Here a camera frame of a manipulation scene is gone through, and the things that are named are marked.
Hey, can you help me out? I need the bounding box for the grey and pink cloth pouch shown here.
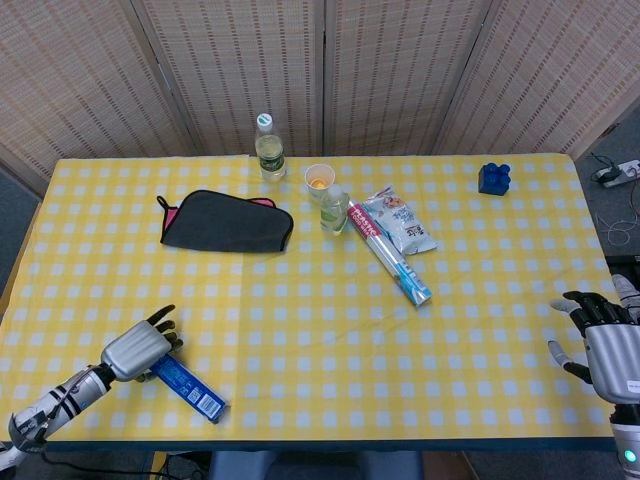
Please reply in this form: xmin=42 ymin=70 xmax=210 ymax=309
xmin=155 ymin=189 xmax=295 ymax=254

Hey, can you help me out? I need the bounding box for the blue grey chair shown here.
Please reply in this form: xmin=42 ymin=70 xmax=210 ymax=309
xmin=207 ymin=449 xmax=424 ymax=480

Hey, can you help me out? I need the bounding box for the grey fabric item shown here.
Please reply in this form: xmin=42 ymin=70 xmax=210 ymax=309
xmin=612 ymin=273 xmax=640 ymax=326

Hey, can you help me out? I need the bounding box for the plastic wrap box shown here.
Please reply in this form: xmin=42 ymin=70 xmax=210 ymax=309
xmin=346 ymin=199 xmax=433 ymax=308

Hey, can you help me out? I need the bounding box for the blue toothpaste box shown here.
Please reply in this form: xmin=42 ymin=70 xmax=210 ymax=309
xmin=148 ymin=353 xmax=231 ymax=425

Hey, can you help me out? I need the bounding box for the white paper cup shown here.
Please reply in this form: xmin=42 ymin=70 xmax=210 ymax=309
xmin=304 ymin=164 xmax=336 ymax=204

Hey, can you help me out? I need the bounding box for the blue toy building brick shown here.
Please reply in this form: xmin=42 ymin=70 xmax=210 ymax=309
xmin=477 ymin=162 xmax=513 ymax=196

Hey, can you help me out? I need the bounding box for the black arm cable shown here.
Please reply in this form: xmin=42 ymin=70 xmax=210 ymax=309
xmin=39 ymin=447 xmax=211 ymax=480

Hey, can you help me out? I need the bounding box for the yellow checkered tablecloth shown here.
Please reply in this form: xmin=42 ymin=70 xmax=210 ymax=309
xmin=0 ymin=153 xmax=626 ymax=444

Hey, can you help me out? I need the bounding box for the green-label water bottle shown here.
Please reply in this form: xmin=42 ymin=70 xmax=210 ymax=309
xmin=254 ymin=112 xmax=288 ymax=184

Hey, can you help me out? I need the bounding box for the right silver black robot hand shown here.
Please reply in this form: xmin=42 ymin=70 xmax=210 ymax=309
xmin=547 ymin=290 xmax=640 ymax=405

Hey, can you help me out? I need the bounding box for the white power strip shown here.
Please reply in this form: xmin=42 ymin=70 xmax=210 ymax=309
xmin=592 ymin=159 xmax=640 ymax=189

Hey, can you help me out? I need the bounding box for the bamboo folding screen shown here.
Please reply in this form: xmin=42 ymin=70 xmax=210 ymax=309
xmin=0 ymin=0 xmax=640 ymax=196

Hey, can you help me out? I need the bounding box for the small clear plastic bottle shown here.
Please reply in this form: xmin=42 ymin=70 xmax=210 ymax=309
xmin=319 ymin=184 xmax=351 ymax=237

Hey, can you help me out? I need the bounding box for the light blue snack bag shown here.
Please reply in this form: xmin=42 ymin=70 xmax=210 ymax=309
xmin=360 ymin=185 xmax=439 ymax=256

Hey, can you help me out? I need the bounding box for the thin white cable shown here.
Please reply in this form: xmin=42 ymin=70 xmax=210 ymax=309
xmin=594 ymin=212 xmax=640 ymax=246

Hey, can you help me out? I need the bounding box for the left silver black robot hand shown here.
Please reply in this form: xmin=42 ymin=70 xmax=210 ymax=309
xmin=99 ymin=304 xmax=185 ymax=385

